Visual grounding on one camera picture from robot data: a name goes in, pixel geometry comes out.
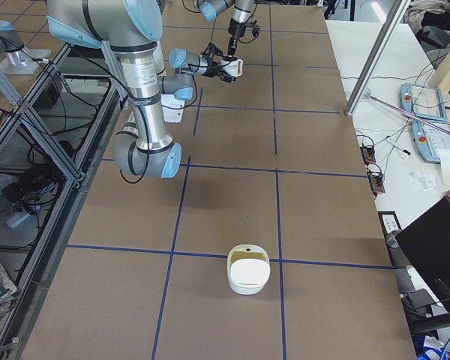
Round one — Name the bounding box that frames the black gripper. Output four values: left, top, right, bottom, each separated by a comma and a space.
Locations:
202, 57, 237, 83
227, 22, 242, 56

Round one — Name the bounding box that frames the white HOME mug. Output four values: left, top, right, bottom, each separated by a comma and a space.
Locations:
221, 56, 243, 77

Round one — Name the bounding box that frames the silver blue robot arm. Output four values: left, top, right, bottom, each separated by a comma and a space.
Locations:
197, 0, 261, 56

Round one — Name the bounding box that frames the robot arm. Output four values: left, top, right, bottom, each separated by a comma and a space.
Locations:
47, 1, 242, 179

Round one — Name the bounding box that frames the upper blue teach pendant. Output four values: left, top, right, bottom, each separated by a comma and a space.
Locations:
400, 83, 448, 122

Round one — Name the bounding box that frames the blue teach pendant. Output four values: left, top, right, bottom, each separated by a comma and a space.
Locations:
411, 120, 450, 164
400, 83, 448, 122

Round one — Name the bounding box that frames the lower blue teach pendant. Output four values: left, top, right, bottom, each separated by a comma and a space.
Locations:
411, 120, 450, 164

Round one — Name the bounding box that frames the crumpled white tissue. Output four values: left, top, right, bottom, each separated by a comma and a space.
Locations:
410, 172, 437, 189

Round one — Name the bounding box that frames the white paper strip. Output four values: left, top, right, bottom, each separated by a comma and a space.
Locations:
436, 148, 450, 187

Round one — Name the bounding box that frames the black laptop monitor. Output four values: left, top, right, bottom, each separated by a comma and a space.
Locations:
396, 196, 450, 311

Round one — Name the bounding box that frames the aluminium frame post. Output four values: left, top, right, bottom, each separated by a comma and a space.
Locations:
345, 0, 410, 116

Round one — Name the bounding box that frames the green handled reacher grabber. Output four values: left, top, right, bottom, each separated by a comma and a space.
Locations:
361, 92, 450, 137

